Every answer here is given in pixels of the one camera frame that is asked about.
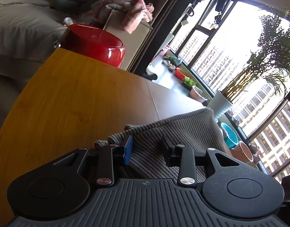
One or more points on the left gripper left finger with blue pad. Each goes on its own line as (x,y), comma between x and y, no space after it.
(111,155)

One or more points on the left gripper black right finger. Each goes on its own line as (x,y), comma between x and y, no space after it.
(185,158)

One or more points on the grey striped knit sweater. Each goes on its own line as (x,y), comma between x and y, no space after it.
(197,129)

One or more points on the pink blanket on sofa arm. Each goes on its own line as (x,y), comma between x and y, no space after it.
(134,10)

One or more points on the blue plastic basin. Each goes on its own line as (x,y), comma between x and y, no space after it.
(230,138)

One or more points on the terracotta flower pot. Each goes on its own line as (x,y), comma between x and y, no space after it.
(242,153)

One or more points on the white plant pot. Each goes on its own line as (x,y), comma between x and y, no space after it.
(219,105)

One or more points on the green palm plant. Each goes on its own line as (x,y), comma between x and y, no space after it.
(271,62)

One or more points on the grey fabric sofa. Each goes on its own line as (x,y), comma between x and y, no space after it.
(29,28)

